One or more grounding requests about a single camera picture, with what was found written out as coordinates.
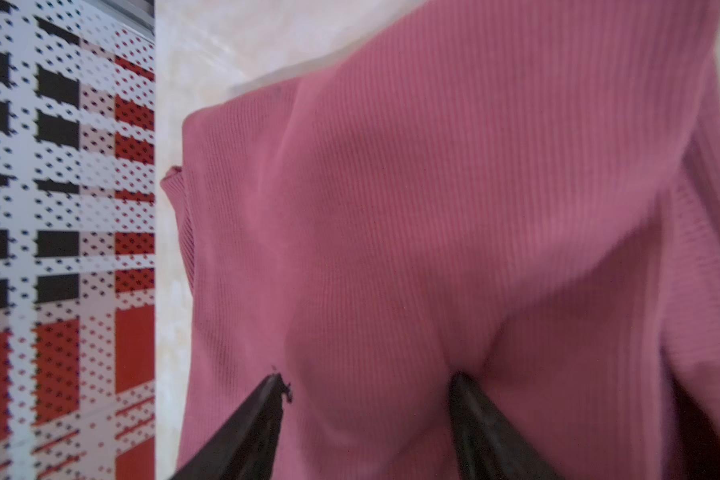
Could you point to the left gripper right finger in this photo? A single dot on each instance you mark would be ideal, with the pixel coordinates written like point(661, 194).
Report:
point(487, 445)

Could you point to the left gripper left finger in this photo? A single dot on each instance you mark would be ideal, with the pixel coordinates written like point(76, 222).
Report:
point(244, 447)

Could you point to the maroon tank top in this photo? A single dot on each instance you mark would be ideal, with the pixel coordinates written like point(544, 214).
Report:
point(527, 192)

